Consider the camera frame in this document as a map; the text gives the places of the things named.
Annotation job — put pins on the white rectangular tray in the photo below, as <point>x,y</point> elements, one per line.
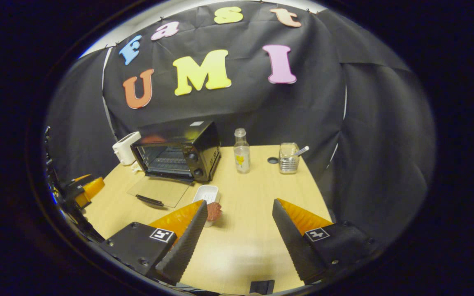
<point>206,193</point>

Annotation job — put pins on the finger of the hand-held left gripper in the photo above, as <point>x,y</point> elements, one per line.
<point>91,191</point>
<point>80,178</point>

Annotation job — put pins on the black backdrop cloth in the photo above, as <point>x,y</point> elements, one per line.
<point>364,123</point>

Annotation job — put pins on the black electric oven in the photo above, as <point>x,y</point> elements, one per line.
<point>202,144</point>

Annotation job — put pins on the white divided bean plate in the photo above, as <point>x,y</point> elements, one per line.
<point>137,167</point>

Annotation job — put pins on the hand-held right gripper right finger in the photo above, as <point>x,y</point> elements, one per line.
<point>292,242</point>

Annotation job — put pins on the small black round lid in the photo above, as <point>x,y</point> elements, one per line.
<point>273,160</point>

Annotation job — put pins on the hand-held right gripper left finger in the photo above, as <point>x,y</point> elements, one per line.
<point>183,242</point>

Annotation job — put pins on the clear glass bottle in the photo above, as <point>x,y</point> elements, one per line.
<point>242,158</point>

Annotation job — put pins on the ribbed glass jar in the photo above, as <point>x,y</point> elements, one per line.
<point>288,162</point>

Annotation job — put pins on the reddish brown meat piece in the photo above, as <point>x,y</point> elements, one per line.
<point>214,211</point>

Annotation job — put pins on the white toaster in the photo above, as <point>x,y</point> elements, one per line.
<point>124,150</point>

